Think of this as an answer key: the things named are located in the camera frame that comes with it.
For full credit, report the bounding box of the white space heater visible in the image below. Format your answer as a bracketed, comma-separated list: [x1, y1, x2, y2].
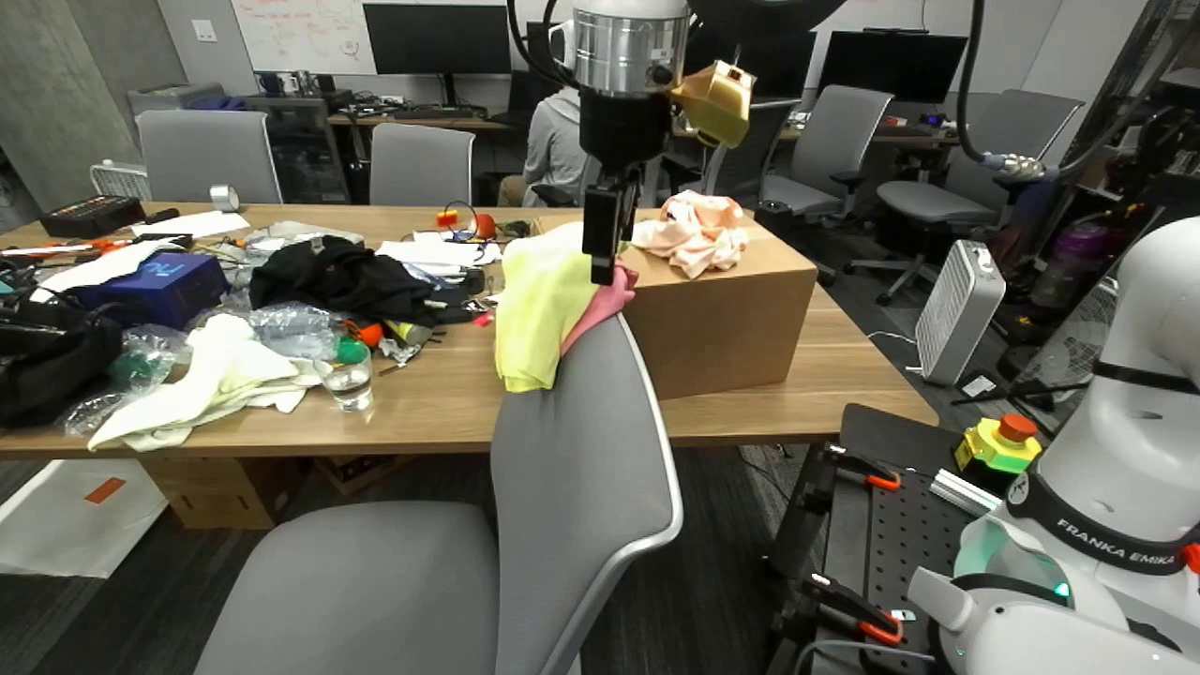
[916, 240, 1005, 386]

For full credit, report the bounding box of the grey chair far right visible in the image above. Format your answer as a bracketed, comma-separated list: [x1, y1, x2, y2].
[846, 90, 1077, 305]

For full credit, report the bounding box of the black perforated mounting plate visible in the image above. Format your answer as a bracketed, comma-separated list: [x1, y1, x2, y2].
[765, 404, 962, 675]

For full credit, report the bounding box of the grey chair far left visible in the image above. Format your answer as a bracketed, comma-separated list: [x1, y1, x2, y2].
[135, 109, 281, 204]

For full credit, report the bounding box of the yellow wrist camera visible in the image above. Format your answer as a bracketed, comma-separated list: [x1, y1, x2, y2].
[671, 59, 752, 149]

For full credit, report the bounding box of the pink cloth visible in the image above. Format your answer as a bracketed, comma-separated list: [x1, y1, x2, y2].
[561, 268, 636, 353]

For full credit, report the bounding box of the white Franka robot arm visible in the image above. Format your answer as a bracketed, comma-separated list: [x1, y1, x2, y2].
[907, 213, 1200, 675]

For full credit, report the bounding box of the brown cardboard box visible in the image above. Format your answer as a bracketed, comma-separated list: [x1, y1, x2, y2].
[623, 218, 816, 399]

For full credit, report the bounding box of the peach orange shirt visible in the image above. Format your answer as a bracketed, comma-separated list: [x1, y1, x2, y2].
[633, 191, 751, 276]

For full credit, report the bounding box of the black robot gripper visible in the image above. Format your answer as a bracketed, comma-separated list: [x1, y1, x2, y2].
[580, 90, 671, 284]

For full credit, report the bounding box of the black clothing pile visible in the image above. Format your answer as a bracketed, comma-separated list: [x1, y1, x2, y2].
[251, 236, 480, 326]

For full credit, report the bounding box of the grey mesh office chair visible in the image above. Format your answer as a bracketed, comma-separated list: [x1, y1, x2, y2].
[195, 320, 682, 675]

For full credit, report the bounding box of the black computer monitor left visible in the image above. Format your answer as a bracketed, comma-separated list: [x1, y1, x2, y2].
[365, 4, 511, 74]

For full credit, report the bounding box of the lime green shirt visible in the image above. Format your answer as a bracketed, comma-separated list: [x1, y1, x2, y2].
[493, 223, 595, 394]

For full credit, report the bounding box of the black bag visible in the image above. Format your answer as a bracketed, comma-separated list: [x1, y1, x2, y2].
[0, 301, 123, 428]

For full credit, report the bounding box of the red emergency stop button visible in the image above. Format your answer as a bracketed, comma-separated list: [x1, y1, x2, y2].
[953, 413, 1042, 473]

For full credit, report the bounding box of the white cloth on table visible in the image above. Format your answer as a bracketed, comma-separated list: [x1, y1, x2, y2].
[86, 314, 320, 453]

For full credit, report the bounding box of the grey chair behind table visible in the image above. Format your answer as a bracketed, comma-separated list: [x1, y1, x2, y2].
[366, 124, 477, 206]

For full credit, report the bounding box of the blue box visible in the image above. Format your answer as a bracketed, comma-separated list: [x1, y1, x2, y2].
[70, 251, 230, 330]

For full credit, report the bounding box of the seated person grey shirt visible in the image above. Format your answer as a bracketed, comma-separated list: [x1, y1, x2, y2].
[497, 85, 595, 206]

